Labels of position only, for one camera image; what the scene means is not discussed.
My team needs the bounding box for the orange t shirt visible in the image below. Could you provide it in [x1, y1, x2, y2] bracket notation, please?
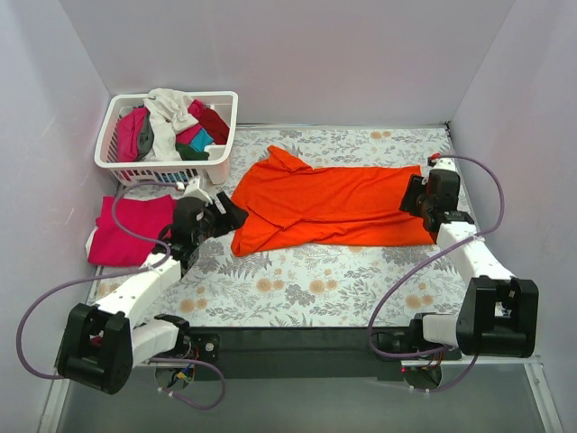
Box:
[231, 146, 433, 257]

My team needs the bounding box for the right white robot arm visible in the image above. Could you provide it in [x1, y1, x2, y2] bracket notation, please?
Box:
[399, 169, 539, 359]

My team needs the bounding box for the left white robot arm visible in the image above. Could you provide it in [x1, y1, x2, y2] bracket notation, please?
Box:
[57, 192, 248, 394]

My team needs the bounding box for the folded magenta t shirt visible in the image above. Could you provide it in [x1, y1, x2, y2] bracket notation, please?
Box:
[91, 195, 177, 267]

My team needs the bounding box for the white plastic laundry basket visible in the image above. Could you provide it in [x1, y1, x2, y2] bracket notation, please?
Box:
[94, 88, 238, 186]

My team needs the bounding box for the dark green shirt in basket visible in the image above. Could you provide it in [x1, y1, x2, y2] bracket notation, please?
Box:
[176, 143, 209, 161]

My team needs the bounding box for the teal shirt in basket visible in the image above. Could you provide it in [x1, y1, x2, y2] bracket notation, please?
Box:
[189, 128, 214, 152]

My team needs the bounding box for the grey shirt in basket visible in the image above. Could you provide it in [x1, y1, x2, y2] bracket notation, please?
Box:
[136, 115, 154, 161]

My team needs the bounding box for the dark red shirt in basket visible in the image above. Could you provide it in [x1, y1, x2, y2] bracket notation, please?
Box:
[199, 108, 230, 145]

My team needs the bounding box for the folded white shirt under magenta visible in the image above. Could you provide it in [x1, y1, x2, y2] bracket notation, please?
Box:
[85, 226, 100, 264]

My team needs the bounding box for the white shirt in basket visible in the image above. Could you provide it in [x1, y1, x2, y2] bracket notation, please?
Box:
[143, 88, 198, 161]

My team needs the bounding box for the floral patterned table mat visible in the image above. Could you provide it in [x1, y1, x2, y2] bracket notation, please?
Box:
[142, 127, 466, 327]

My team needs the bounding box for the magenta shirt in basket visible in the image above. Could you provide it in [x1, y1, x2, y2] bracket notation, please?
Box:
[116, 99, 205, 162]

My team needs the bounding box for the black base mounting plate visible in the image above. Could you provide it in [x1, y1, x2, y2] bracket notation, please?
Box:
[159, 327, 438, 382]

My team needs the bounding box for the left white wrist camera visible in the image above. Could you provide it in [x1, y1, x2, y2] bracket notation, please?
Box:
[180, 177, 213, 204]

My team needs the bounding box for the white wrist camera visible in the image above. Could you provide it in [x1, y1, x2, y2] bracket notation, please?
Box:
[427, 153, 457, 172]
[180, 177, 213, 204]

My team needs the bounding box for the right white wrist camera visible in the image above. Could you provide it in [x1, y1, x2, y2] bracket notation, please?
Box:
[427, 153, 457, 172]

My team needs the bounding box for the aluminium frame rail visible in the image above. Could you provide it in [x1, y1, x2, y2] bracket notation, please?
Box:
[133, 355, 542, 368]

